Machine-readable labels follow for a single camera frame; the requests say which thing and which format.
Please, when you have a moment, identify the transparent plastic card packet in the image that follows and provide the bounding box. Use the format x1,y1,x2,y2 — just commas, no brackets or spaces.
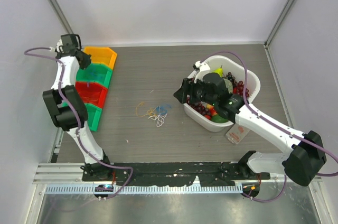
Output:
225,124,250,145

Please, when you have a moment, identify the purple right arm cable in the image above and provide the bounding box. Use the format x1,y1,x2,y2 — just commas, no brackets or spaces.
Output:
202,51,338,203

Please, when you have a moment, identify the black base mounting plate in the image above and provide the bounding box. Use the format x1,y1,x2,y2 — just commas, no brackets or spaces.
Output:
80,162,270,187

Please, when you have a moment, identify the lower green storage bin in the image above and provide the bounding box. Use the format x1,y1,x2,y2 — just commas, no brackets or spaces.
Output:
58,102,102,132

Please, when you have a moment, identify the green netted melon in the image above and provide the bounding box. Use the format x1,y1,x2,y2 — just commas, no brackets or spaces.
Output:
224,78,233,94

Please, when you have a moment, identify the upper green storage bin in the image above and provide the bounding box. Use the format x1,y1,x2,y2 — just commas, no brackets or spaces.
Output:
76,63,113,88

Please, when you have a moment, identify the white slotted cable duct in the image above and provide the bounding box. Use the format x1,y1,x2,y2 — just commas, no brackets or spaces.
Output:
45,183,243,195

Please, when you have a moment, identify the white plastic fruit basket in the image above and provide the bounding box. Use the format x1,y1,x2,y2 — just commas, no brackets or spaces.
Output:
183,55,261,133

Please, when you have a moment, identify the red yellow lychee fruit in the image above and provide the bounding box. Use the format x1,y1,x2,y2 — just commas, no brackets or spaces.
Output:
206,104,214,110

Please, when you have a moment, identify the green storage bin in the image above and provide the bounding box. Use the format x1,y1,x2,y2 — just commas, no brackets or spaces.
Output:
76,63,113,88
58,102,102,132

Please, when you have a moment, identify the red grape bunch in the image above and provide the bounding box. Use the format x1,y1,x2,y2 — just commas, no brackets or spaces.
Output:
233,81,250,99

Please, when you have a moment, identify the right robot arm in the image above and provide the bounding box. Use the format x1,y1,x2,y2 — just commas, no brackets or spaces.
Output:
173,73,326,186

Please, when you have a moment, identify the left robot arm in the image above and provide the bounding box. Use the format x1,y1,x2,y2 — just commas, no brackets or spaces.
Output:
43,34,112,181

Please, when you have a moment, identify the green lime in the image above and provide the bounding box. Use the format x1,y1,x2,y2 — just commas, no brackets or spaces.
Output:
211,115,228,124

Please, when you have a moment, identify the dark purple grape bunch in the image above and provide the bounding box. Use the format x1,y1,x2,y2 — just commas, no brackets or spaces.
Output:
186,97,209,117

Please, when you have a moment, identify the red storage bin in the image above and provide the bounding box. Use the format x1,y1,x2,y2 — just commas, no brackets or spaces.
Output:
75,81,108,109

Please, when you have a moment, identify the black grape bunch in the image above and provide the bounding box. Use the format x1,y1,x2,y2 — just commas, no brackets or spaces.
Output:
226,72,236,84

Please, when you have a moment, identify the red strawberry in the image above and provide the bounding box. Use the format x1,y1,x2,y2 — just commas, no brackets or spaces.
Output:
204,109,217,120

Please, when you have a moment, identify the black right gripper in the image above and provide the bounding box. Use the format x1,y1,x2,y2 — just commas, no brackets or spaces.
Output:
174,76,218,106

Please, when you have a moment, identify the yellow green pear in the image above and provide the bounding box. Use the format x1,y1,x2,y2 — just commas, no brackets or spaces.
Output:
213,67,223,78

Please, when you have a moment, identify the orange storage bin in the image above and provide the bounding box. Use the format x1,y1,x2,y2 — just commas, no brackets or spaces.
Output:
83,46,117,70

